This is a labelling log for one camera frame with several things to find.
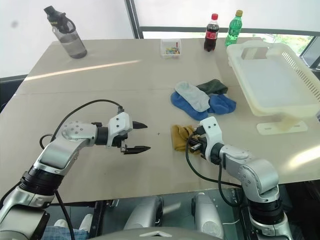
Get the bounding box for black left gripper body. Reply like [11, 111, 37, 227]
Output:
[110, 134, 129, 153]

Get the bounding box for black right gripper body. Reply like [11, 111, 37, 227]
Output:
[188, 125, 209, 159]

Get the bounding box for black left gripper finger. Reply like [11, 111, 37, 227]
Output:
[123, 145, 152, 156]
[132, 120, 149, 131]

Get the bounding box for mustard yellow sock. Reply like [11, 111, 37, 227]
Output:
[170, 124, 201, 152]

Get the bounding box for clear box of coloured pins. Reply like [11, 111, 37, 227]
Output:
[160, 38, 182, 60]

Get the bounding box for white plastic basket tray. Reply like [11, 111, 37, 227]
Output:
[225, 41, 320, 136]

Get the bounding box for blue sock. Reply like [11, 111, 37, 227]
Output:
[207, 93, 237, 115]
[170, 91, 209, 121]

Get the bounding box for light grey sock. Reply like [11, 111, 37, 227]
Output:
[174, 80, 211, 113]

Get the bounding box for dark green sock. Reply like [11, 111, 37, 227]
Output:
[195, 78, 229, 96]

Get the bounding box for silver left robot leg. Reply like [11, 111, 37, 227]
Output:
[123, 195, 165, 231]

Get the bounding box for silver robot leg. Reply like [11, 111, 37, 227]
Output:
[191, 192, 225, 240]
[123, 195, 165, 231]

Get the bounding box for silver right robot leg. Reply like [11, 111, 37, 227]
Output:
[191, 192, 225, 240]

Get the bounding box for grey robot torso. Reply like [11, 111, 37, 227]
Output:
[87, 226, 208, 240]

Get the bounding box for white shoe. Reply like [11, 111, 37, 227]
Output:
[53, 218, 69, 229]
[79, 213, 94, 232]

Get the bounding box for grey water bottle black lid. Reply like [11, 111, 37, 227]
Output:
[43, 5, 88, 60]

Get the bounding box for cola bottle red cap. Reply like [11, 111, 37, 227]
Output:
[203, 12, 223, 53]

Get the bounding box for green soda bottle yellow cap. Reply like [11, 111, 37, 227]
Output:
[224, 9, 244, 48]

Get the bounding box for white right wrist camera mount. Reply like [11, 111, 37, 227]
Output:
[199, 116, 225, 161]

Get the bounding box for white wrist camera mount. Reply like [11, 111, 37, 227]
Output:
[199, 116, 225, 161]
[106, 111, 134, 149]

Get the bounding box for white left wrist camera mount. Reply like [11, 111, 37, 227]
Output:
[106, 111, 134, 149]

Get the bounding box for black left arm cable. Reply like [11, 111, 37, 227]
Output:
[39, 99, 125, 240]

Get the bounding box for black table frame bar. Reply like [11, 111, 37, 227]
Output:
[234, 187, 253, 240]
[91, 199, 119, 239]

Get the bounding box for dark window frame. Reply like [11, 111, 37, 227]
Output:
[124, 0, 320, 40]

